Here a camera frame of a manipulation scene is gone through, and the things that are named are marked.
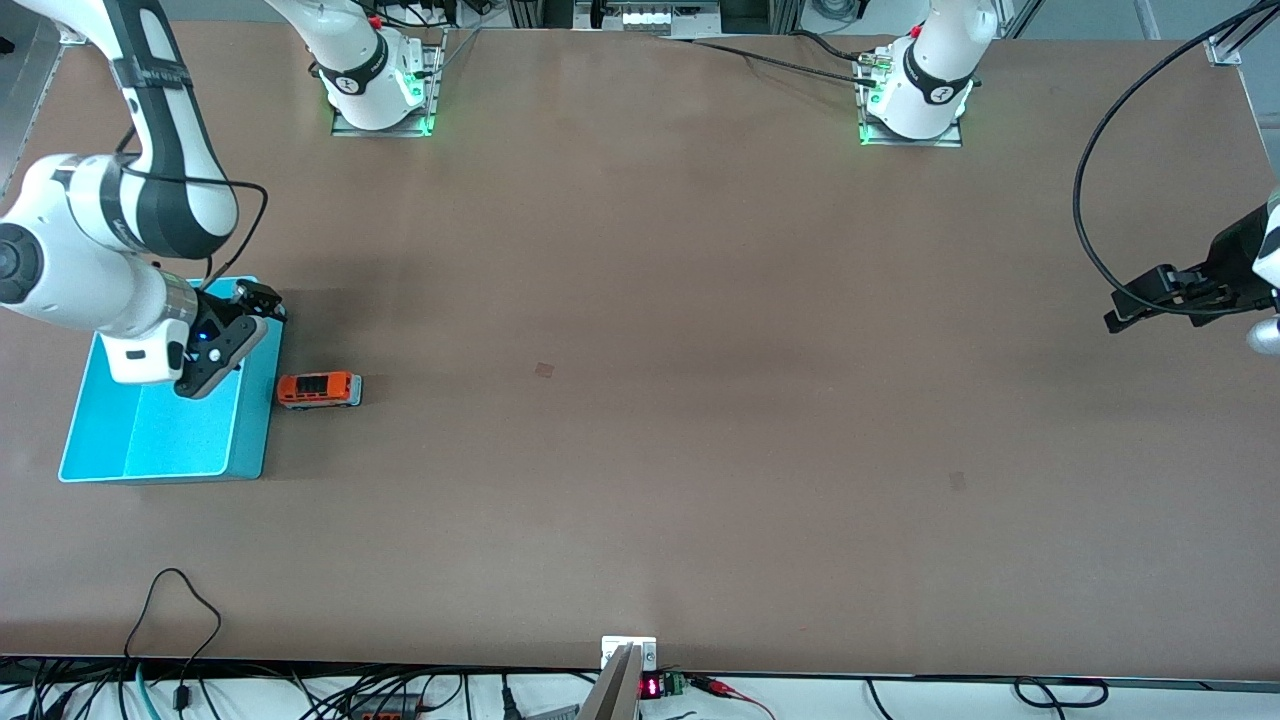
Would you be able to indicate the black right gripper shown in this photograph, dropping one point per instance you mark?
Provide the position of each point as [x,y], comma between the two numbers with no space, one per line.
[216,309]

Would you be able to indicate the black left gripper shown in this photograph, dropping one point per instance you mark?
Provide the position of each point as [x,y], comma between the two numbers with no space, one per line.
[1236,257]

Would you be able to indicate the orange toy bus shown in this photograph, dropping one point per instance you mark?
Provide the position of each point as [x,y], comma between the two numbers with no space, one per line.
[318,390]

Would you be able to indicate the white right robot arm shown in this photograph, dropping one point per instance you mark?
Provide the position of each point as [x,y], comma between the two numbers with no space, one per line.
[80,290]

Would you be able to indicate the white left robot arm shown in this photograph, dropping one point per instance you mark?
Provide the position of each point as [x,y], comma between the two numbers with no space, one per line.
[930,60]

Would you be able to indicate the blue plastic box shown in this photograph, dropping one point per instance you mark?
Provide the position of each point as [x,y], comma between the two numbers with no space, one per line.
[170,430]

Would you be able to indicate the black power strip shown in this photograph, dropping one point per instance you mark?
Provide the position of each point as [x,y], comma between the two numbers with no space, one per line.
[385,708]

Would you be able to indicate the silver device with white lights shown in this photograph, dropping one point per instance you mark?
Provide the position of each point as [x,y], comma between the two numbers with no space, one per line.
[660,15]

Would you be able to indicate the red digit display module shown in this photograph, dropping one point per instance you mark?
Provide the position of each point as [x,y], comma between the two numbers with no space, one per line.
[651,687]

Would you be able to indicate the aluminium frame corner bracket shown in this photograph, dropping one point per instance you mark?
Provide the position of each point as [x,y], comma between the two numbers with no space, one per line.
[1225,50]
[72,34]

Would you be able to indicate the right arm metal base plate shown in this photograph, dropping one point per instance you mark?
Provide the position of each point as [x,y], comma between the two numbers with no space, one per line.
[432,90]

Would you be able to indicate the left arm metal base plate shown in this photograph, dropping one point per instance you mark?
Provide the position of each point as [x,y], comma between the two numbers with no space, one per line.
[950,140]

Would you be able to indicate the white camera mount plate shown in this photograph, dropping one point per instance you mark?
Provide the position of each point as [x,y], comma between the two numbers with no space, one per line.
[612,645]

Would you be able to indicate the grey aluminium camera bar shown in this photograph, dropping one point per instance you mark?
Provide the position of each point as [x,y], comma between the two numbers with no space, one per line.
[612,695]

